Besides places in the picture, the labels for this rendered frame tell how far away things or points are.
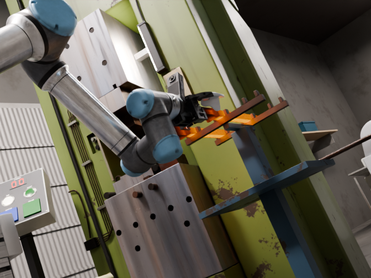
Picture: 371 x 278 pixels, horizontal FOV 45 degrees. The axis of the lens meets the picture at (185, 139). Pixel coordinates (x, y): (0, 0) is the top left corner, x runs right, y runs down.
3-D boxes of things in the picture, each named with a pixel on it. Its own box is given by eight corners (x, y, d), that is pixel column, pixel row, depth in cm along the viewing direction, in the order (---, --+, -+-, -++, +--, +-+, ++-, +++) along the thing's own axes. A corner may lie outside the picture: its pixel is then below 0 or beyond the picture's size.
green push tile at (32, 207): (40, 210, 189) (39, 197, 194) (23, 216, 189) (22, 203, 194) (42, 213, 191) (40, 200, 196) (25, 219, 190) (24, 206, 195)
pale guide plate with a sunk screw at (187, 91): (194, 99, 199) (179, 66, 203) (176, 108, 202) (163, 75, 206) (195, 99, 201) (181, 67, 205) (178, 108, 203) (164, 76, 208)
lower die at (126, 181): (155, 178, 189) (148, 160, 191) (117, 197, 195) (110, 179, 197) (192, 180, 227) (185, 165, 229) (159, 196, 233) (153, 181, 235)
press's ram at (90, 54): (143, 71, 196) (113, -2, 207) (75, 112, 208) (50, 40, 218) (181, 91, 235) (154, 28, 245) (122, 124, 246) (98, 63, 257)
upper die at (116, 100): (126, 105, 198) (118, 86, 200) (90, 125, 204) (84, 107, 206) (166, 118, 236) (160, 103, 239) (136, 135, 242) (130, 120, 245)
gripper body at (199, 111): (190, 131, 135) (167, 129, 125) (179, 106, 137) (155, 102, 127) (210, 118, 132) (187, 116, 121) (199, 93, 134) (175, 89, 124)
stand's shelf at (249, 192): (308, 167, 127) (305, 160, 128) (200, 219, 146) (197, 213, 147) (335, 164, 152) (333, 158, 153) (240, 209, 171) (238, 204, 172)
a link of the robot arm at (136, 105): (130, 126, 112) (118, 96, 115) (157, 127, 122) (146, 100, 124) (153, 111, 109) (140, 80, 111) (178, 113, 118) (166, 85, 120)
